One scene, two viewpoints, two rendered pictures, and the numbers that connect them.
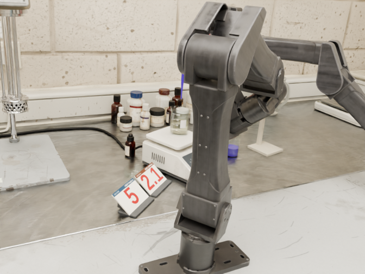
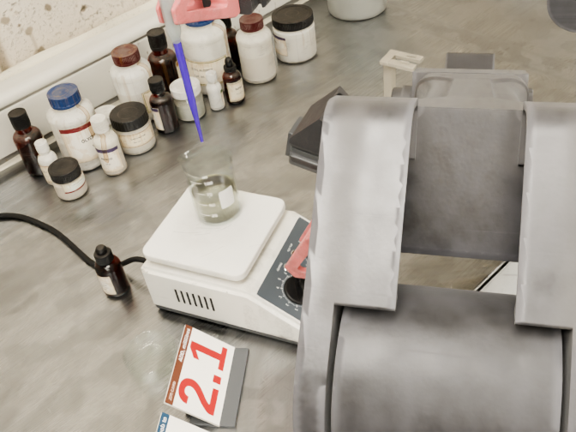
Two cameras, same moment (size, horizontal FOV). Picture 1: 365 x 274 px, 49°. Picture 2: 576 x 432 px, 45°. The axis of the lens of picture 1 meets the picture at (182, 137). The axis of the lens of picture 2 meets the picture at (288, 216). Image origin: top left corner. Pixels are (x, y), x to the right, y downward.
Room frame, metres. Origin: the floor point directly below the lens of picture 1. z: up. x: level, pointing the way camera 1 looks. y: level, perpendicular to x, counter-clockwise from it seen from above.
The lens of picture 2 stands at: (0.46, 0.03, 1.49)
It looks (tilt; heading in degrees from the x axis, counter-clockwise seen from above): 42 degrees down; 351
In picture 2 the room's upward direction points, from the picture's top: 9 degrees counter-clockwise
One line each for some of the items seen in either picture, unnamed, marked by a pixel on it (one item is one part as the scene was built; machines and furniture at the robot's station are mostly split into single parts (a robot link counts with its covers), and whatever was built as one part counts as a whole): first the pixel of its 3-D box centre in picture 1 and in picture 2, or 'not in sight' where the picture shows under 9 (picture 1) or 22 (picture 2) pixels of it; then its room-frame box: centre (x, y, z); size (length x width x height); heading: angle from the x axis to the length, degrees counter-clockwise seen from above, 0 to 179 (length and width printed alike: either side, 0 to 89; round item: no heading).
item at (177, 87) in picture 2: not in sight; (188, 99); (1.37, 0.01, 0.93); 0.05 x 0.05 x 0.05
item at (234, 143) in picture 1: (232, 145); not in sight; (1.11, -0.15, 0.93); 0.04 x 0.04 x 0.06
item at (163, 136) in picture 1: (175, 136); (215, 228); (1.01, 0.02, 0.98); 0.12 x 0.12 x 0.01; 53
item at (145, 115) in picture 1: (145, 116); (106, 144); (1.28, 0.13, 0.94); 0.03 x 0.03 x 0.09
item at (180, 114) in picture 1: (178, 120); (210, 185); (1.03, 0.01, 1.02); 0.06 x 0.05 x 0.08; 54
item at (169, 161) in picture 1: (181, 154); (243, 261); (1.00, 0.00, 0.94); 0.22 x 0.13 x 0.08; 53
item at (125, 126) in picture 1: (125, 123); (68, 178); (1.25, 0.19, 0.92); 0.04 x 0.04 x 0.04
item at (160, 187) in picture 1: (153, 179); (208, 374); (0.88, 0.06, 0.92); 0.09 x 0.06 x 0.04; 159
